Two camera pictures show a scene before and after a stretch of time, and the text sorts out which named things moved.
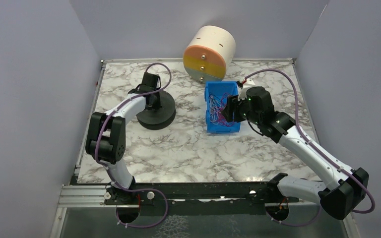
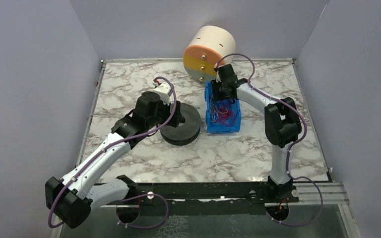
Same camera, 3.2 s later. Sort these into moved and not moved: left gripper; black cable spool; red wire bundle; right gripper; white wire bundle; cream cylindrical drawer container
Moved: right gripper; black cable spool; left gripper
Not moved: white wire bundle; red wire bundle; cream cylindrical drawer container
